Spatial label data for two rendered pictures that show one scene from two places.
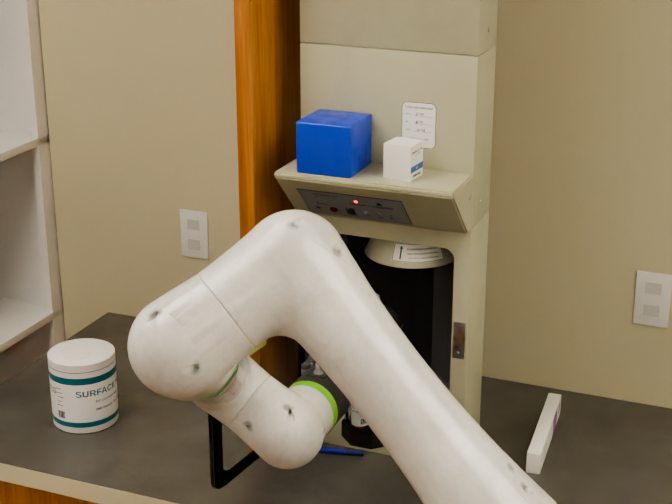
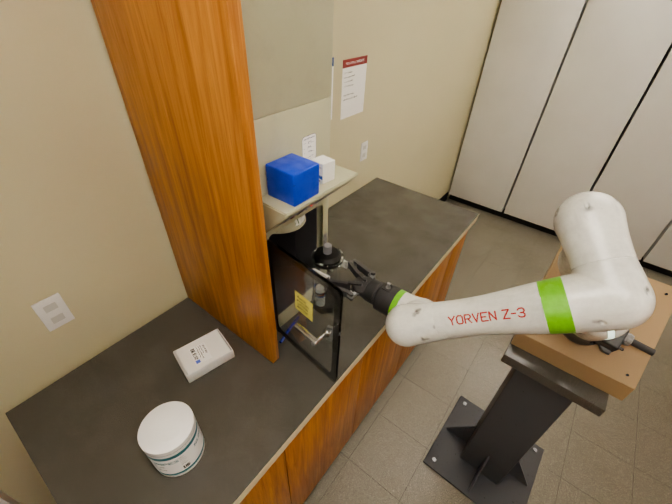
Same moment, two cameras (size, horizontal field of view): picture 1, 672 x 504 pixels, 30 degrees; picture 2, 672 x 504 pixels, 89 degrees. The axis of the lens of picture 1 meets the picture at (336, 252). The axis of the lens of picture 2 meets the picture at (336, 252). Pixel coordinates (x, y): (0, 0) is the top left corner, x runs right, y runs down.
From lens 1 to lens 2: 1.93 m
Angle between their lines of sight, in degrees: 67
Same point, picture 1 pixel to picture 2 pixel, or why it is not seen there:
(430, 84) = (313, 121)
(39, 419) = (159, 489)
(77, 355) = (173, 429)
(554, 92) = not seen: hidden behind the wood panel
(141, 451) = (245, 419)
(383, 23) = (291, 90)
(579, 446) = not seen: hidden behind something
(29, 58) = not seen: outside the picture
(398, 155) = (329, 167)
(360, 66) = (281, 125)
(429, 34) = (312, 90)
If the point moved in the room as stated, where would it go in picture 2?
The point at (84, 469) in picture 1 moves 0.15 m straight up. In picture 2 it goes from (252, 460) to (245, 435)
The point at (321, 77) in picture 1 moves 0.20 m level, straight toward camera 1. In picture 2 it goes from (261, 142) to (339, 153)
